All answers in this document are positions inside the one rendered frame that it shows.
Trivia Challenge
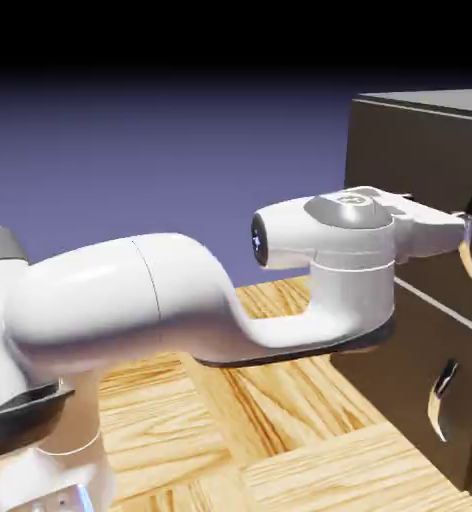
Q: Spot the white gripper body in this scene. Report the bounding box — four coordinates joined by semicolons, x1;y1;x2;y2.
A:
394;196;472;266

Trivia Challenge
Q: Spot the dark brown cabinet door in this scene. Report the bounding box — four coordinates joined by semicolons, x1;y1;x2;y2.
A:
331;279;472;496
343;100;472;334

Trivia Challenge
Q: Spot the dark brown cabinet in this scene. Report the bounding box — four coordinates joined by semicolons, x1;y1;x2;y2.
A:
331;88;472;498

